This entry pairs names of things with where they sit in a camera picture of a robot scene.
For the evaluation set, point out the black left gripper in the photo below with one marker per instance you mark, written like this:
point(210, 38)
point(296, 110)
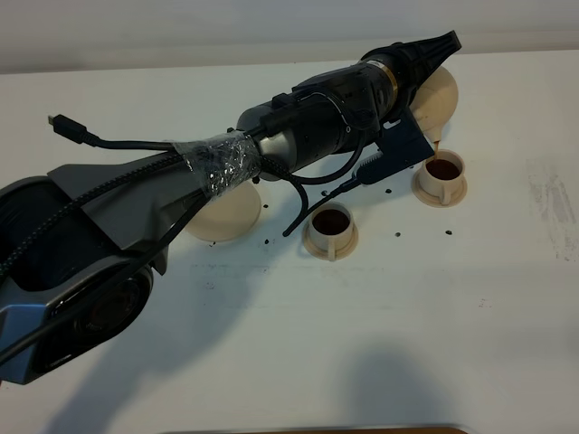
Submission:
point(415, 62)

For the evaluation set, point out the beige cup saucer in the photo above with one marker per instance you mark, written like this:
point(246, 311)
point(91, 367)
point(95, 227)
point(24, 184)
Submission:
point(433, 201)
point(329, 247)

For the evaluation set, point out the beige teacup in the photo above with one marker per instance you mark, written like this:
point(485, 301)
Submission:
point(331, 218)
point(442, 175)

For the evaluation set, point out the beige near teacup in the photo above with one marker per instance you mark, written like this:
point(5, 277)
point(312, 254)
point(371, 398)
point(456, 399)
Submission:
point(331, 218)

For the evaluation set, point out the beige teapot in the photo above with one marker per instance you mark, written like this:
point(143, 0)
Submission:
point(434, 104)

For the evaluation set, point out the beige teapot saucer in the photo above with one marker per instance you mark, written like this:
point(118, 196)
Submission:
point(228, 217)

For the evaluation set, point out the beige far cup saucer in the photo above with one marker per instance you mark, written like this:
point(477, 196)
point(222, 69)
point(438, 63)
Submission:
point(433, 201)

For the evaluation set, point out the beige far teacup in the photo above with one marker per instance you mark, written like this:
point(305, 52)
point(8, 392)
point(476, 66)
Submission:
point(442, 175)

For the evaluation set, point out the beige near cup saucer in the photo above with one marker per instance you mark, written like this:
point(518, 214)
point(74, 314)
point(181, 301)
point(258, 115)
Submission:
point(329, 247)

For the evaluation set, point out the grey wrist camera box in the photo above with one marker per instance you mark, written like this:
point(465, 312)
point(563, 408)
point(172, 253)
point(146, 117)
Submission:
point(400, 147)

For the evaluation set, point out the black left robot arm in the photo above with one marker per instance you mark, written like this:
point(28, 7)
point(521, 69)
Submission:
point(80, 246)

